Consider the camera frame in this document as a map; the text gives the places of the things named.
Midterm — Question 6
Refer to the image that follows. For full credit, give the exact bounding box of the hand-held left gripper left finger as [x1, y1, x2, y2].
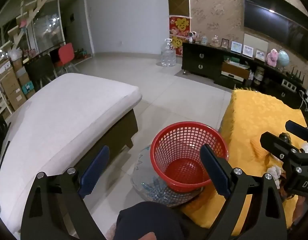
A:
[21, 145, 110, 240]

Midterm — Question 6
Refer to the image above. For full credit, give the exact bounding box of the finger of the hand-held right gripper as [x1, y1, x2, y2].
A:
[260, 131, 305, 178]
[285, 120, 308, 153]

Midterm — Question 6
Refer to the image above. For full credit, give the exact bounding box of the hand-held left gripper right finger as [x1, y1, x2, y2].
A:
[199, 144, 287, 240]

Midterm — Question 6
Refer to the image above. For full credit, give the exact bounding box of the white tissue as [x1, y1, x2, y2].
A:
[266, 166, 282, 181]

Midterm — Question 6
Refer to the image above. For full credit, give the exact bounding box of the red plastic basket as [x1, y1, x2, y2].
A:
[150, 122, 229, 193]

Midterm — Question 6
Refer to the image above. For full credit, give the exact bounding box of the person's right forearm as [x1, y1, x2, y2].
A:
[293, 196, 308, 230]

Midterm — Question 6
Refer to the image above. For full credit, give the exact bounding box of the yellow tablecloth table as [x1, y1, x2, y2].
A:
[180, 87, 308, 230]

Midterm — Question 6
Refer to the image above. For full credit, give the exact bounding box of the white socket panel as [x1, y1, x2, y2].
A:
[282, 79, 298, 91]

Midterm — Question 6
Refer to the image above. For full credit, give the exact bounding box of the black router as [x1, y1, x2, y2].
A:
[286, 67, 306, 85]

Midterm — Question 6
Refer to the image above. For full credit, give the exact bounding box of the glass jar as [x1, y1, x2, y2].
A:
[253, 67, 265, 85]

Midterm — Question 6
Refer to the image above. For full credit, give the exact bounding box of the white cushioned bench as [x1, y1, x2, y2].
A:
[0, 73, 142, 240]

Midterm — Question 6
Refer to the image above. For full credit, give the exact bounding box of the person's leg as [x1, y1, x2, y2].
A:
[116, 201, 187, 240]

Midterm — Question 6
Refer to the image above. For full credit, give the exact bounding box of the light blue globe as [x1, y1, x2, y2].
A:
[278, 50, 290, 70]

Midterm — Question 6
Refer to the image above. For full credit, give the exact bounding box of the pink plush toy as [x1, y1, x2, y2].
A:
[266, 49, 280, 67]

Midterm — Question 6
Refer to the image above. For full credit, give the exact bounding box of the silver media player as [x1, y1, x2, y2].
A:
[221, 71, 244, 82]

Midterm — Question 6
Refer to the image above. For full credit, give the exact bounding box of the brown drawer box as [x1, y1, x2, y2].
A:
[221, 62, 250, 77]

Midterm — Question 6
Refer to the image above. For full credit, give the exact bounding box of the beige board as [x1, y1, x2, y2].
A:
[243, 33, 270, 55]

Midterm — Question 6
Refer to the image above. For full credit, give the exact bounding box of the teal box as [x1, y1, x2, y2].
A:
[21, 81, 35, 94]

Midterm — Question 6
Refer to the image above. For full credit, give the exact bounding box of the black tv cabinet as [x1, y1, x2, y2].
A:
[181, 42, 308, 110]

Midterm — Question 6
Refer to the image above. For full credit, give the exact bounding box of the dark chair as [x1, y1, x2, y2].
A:
[24, 54, 57, 90]

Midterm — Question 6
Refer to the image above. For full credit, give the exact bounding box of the colourful toy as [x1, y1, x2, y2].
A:
[75, 49, 90, 60]

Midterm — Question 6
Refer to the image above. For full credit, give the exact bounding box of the stack of cardboard boxes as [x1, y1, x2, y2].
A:
[0, 57, 35, 115]

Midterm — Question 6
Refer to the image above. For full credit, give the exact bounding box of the red chair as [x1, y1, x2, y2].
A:
[56, 42, 80, 74]

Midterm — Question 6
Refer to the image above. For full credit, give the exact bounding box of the large clear water bottle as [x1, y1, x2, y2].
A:
[156, 38, 176, 67]

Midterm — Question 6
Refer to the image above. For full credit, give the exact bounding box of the white plastic bag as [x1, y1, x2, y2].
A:
[7, 49, 23, 61]

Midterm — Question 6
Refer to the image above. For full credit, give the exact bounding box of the glass sliding door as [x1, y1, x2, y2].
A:
[32, 5, 67, 53]

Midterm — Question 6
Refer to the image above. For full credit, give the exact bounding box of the wooden ladder shelf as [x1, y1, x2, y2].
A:
[0, 0, 55, 55]

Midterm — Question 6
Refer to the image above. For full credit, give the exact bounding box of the white cable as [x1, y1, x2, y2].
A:
[299, 90, 308, 113]

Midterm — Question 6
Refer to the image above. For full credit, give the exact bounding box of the wall television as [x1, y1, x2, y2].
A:
[242, 0, 308, 64]

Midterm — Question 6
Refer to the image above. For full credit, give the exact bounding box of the red festive wall poster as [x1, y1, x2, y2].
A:
[169, 16, 191, 55]

